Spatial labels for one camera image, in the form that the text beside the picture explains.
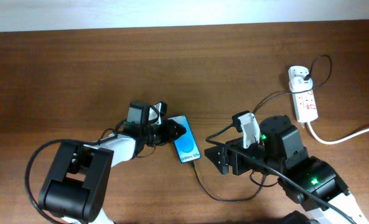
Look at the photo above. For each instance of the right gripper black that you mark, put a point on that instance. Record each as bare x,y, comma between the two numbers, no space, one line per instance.
228,157

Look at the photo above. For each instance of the blue Samsung smartphone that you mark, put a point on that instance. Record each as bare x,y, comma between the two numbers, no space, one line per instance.
186,145

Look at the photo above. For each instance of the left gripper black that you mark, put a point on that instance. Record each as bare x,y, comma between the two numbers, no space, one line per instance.
170,132

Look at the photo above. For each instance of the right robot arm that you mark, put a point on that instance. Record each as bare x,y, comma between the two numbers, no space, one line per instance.
274,147

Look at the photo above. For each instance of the white charger plug adapter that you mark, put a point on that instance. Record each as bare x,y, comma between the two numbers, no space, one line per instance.
299,84

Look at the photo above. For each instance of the white power strip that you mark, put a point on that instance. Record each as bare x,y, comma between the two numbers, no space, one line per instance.
304,102

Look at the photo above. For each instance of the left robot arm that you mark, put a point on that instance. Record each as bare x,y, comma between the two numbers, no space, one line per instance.
75,186

